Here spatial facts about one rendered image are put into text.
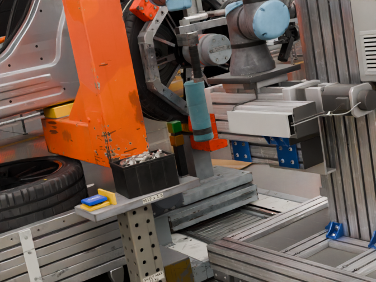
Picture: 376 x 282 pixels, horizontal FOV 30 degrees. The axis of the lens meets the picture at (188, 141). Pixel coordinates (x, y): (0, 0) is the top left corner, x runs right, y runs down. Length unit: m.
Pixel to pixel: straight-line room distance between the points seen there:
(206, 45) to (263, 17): 0.88
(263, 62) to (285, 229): 0.67
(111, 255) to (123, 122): 0.53
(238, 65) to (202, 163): 1.13
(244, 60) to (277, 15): 0.21
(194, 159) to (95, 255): 0.81
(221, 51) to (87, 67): 0.66
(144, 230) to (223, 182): 0.87
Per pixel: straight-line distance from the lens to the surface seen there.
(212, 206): 3.24
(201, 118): 2.98
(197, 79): 2.85
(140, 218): 2.49
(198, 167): 3.32
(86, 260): 2.73
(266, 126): 2.05
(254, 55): 2.27
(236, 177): 3.33
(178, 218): 3.15
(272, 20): 2.14
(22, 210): 2.71
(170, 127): 2.55
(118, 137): 2.62
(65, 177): 2.80
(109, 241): 2.77
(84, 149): 2.84
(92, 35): 2.57
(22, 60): 3.04
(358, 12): 2.09
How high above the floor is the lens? 1.10
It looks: 12 degrees down
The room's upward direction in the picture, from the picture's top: 10 degrees counter-clockwise
